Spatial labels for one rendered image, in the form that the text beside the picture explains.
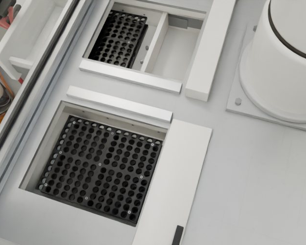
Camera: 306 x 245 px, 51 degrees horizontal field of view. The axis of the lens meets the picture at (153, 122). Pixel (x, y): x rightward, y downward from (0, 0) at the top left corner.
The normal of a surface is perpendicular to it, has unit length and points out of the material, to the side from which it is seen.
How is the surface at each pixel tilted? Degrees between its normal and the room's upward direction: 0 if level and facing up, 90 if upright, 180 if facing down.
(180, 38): 0
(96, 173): 0
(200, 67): 0
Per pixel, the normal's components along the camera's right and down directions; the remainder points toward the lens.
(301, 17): -0.73, 0.63
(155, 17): -0.31, 0.87
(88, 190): -0.07, -0.41
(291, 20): -0.86, 0.49
